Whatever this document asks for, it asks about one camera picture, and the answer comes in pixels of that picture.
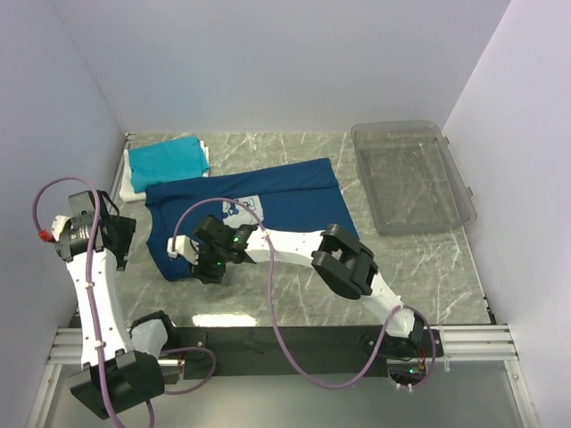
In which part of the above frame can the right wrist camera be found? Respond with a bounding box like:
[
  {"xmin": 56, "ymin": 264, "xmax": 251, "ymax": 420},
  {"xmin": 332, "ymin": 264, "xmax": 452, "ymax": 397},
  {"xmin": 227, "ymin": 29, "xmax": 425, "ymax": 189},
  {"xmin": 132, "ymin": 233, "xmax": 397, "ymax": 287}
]
[{"xmin": 167, "ymin": 235, "xmax": 199, "ymax": 265}]

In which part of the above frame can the dark blue t-shirt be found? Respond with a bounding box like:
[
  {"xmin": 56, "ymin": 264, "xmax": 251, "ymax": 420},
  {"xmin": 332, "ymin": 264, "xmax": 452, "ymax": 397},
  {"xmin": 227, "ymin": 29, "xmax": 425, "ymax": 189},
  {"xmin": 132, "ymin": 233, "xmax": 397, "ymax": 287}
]
[{"xmin": 145, "ymin": 158, "xmax": 358, "ymax": 282}]

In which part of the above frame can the purple cable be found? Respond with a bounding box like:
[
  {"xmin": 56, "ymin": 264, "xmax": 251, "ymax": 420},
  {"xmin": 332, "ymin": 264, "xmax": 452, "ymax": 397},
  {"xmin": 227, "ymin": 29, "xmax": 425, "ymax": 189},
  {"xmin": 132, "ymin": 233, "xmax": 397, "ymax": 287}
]
[
  {"xmin": 33, "ymin": 177, "xmax": 218, "ymax": 428},
  {"xmin": 170, "ymin": 197, "xmax": 438, "ymax": 391}
]

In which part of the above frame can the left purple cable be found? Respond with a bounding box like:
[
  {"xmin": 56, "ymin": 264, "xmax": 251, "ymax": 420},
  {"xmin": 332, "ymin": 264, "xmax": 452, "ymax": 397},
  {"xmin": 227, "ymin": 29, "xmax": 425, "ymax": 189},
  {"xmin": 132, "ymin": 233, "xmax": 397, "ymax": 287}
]
[{"xmin": 33, "ymin": 177, "xmax": 218, "ymax": 428}]

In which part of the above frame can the white folded t-shirt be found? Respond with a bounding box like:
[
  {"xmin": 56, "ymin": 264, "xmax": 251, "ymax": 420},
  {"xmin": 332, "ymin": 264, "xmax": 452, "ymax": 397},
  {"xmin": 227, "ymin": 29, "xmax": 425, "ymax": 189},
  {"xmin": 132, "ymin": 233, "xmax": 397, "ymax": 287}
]
[{"xmin": 119, "ymin": 140, "xmax": 211, "ymax": 204}]

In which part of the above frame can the clear plastic bin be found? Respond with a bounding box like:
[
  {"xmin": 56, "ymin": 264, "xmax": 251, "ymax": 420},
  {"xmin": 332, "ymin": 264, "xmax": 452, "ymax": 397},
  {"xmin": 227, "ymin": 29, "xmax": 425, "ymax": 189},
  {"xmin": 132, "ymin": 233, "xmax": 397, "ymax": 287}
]
[{"xmin": 351, "ymin": 120, "xmax": 477, "ymax": 235}]

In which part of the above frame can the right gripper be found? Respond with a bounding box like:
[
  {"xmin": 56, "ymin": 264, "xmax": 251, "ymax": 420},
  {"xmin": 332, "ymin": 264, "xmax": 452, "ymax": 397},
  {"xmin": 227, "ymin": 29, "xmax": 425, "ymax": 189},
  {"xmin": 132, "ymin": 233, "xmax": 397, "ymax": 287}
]
[{"xmin": 187, "ymin": 241, "xmax": 229, "ymax": 285}]

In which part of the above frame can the teal folded t-shirt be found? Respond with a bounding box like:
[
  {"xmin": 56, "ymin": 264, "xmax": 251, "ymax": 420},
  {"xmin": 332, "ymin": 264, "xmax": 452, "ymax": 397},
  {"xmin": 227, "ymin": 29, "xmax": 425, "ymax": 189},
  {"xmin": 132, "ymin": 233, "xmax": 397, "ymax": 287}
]
[{"xmin": 127, "ymin": 135, "xmax": 211, "ymax": 190}]

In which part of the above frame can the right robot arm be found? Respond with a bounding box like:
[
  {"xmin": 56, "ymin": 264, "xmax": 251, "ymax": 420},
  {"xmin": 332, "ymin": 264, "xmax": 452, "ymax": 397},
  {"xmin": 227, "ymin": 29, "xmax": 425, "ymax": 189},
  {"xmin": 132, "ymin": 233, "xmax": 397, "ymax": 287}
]
[{"xmin": 175, "ymin": 215, "xmax": 424, "ymax": 359}]

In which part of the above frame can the black base beam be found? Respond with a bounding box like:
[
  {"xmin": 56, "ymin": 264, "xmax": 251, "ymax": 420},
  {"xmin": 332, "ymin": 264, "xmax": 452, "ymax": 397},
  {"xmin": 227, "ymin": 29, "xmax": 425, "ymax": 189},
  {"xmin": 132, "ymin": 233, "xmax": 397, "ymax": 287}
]
[{"xmin": 124, "ymin": 324, "xmax": 443, "ymax": 381}]

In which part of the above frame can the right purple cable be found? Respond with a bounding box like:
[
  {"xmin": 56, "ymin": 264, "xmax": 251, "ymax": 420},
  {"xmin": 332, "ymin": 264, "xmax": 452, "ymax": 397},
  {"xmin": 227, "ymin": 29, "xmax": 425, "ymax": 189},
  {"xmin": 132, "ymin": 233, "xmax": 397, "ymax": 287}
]
[{"xmin": 170, "ymin": 197, "xmax": 438, "ymax": 391}]

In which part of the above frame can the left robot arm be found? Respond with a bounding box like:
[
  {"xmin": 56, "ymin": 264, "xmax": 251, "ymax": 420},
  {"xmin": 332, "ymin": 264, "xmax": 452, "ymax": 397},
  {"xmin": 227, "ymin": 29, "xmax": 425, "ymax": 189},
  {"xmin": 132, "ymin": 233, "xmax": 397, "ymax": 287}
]
[{"xmin": 52, "ymin": 191, "xmax": 178, "ymax": 420}]

